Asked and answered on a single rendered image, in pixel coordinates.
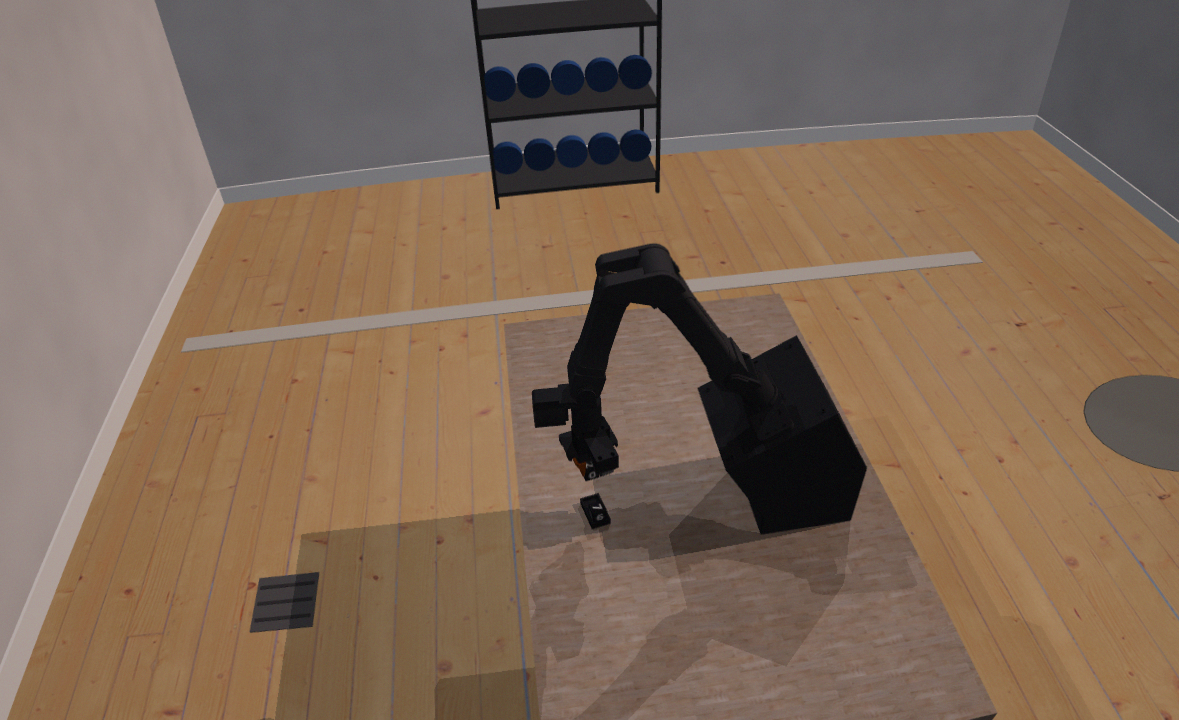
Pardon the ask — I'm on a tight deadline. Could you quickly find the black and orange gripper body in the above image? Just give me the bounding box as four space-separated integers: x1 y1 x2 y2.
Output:
559 420 618 463

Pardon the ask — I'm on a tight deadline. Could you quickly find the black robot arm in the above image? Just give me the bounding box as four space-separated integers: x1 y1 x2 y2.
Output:
532 243 793 477

